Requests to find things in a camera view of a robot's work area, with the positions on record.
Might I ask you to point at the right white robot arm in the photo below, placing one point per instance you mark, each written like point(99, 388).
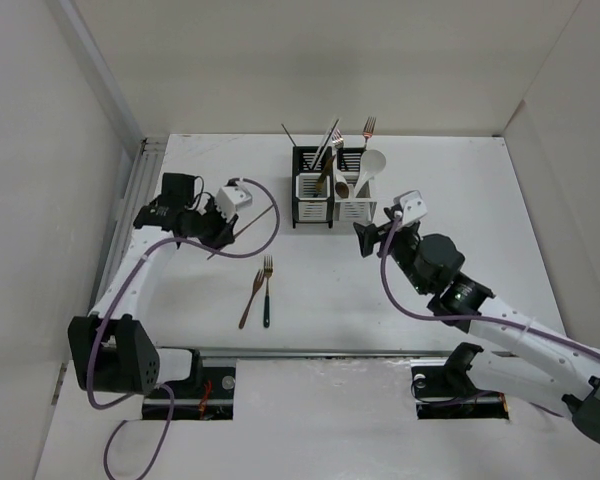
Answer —
point(542, 367)

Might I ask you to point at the copper rose-gold fork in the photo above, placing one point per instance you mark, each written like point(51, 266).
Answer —
point(369, 130)

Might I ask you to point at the brown wooden spoon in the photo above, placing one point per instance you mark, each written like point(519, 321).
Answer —
point(341, 188)

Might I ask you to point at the white slotted utensil container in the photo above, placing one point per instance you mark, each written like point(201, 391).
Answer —
point(362, 208)

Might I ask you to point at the large white ceramic spoon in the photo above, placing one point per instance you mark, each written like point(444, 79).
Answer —
point(372, 163)

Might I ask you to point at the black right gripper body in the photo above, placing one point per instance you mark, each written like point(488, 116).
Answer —
point(403, 247)

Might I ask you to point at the brown wooden fork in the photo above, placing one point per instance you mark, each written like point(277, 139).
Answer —
point(256, 286)

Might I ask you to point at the gold fork black handle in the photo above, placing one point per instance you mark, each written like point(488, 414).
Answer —
point(268, 272)

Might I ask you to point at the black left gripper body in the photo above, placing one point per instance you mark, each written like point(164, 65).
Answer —
point(210, 225)

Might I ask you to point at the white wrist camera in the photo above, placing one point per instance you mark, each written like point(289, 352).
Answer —
point(412, 207)
point(230, 199)

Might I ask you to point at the black chopstick short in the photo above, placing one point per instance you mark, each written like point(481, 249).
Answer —
point(292, 140)

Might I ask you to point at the gold knife black handle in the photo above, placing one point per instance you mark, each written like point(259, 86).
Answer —
point(326, 171)

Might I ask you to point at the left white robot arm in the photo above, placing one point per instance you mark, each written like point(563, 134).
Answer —
point(110, 348)

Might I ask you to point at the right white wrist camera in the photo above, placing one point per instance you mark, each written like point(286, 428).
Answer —
point(412, 207)

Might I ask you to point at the black chopstick long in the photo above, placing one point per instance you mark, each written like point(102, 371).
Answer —
point(325, 147)

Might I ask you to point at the copper rose-gold knife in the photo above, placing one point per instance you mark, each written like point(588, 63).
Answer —
point(245, 227)

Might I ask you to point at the silver steel fork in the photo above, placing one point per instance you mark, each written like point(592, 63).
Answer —
point(337, 139)

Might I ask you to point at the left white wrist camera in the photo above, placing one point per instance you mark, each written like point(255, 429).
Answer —
point(230, 199)

